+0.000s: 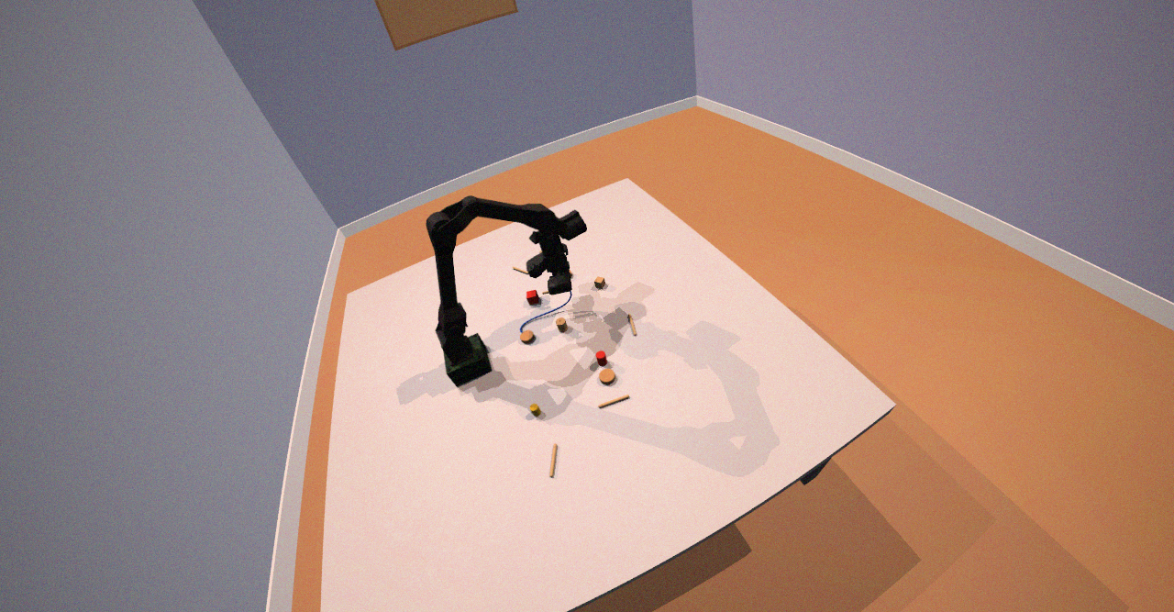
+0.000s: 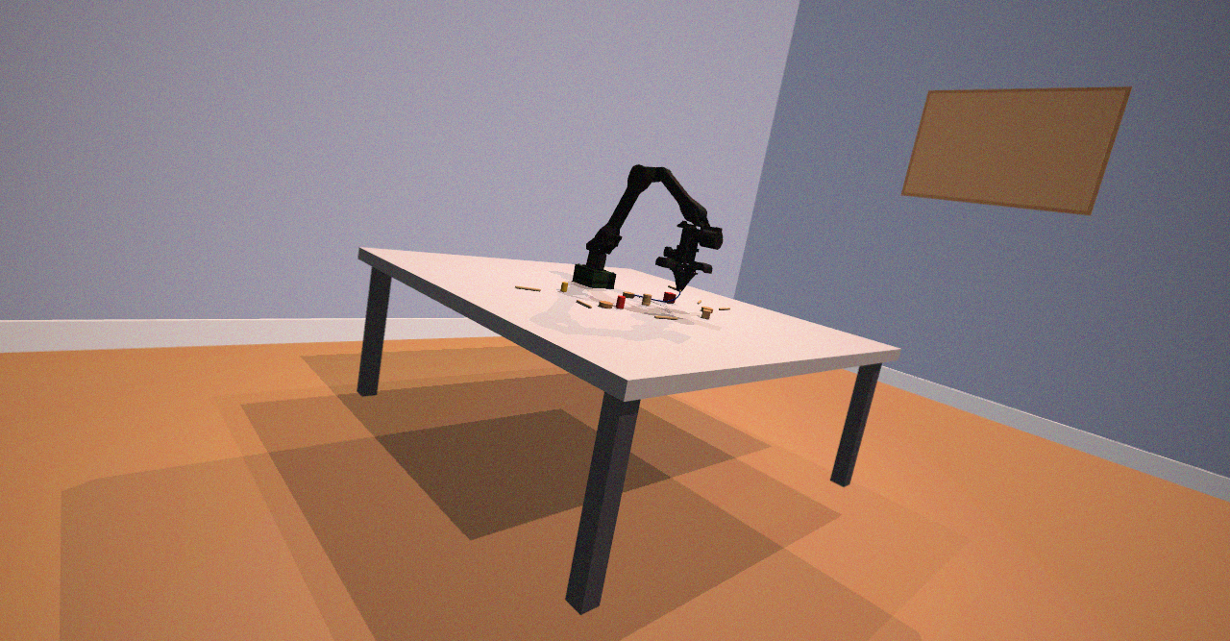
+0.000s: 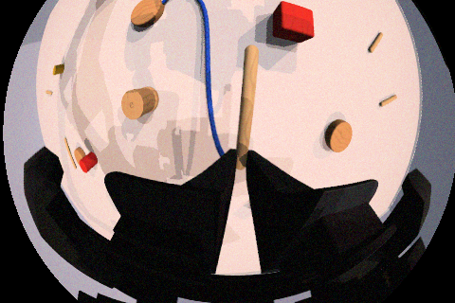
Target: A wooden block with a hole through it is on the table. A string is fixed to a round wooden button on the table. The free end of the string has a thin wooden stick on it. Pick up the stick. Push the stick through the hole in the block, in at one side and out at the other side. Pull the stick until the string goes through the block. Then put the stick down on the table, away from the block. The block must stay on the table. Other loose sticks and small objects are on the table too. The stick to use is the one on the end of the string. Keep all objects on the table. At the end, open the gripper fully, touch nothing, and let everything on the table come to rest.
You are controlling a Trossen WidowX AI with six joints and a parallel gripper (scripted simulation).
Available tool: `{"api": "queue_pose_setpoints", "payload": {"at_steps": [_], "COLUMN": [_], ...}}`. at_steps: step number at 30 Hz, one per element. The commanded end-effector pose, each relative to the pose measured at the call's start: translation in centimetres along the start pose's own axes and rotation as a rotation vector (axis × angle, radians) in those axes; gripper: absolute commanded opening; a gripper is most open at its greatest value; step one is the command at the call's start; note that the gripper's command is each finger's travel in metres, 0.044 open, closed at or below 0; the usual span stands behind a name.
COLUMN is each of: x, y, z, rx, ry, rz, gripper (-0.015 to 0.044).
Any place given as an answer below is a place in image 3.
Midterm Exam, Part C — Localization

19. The tan wooden cylinder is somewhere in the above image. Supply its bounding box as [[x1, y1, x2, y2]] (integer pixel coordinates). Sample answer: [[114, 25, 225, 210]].
[[121, 86, 159, 120]]

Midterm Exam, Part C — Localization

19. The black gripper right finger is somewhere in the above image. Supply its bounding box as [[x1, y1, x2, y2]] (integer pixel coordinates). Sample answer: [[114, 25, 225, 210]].
[[246, 151, 378, 274]]

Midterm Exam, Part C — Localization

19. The red cylinder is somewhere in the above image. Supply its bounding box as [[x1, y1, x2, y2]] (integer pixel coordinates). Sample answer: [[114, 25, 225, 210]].
[[80, 151, 98, 173]]

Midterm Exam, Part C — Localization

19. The short yellow cylinder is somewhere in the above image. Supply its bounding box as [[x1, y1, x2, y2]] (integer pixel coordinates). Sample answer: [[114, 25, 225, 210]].
[[53, 64, 64, 76]]

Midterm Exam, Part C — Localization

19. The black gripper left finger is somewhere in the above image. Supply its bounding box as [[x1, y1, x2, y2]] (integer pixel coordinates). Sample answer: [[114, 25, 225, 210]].
[[103, 149, 236, 274]]

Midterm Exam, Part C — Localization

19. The blue string with wooden stick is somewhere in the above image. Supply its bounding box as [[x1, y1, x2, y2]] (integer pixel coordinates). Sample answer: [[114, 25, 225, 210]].
[[197, 0, 259, 169]]

